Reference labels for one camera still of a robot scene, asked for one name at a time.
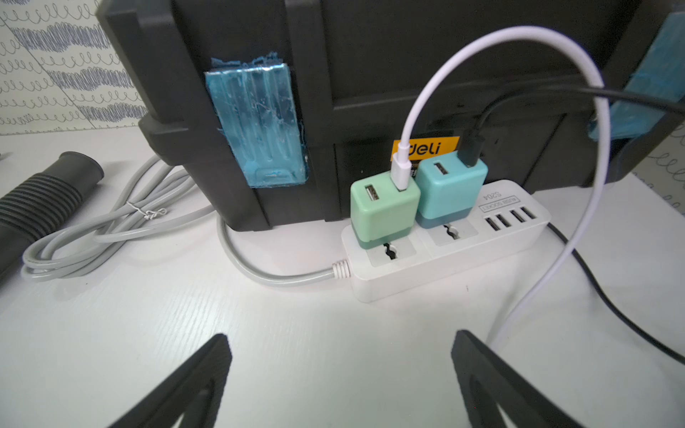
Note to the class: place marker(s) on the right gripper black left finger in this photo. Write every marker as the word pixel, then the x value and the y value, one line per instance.
pixel 190 396

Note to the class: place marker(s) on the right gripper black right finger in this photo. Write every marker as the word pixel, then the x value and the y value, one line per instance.
pixel 491 389

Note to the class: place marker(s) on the white power strip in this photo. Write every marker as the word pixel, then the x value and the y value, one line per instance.
pixel 505 220

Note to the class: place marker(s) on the light green USB charger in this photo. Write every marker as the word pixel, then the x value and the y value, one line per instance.
pixel 380 212

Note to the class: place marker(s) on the teal USB charger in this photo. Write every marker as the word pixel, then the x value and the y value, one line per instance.
pixel 449 189

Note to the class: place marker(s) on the black plastic toolbox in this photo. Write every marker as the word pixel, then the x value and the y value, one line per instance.
pixel 357 67

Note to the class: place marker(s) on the black ribbed handle tube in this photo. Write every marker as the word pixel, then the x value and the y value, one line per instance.
pixel 43 203

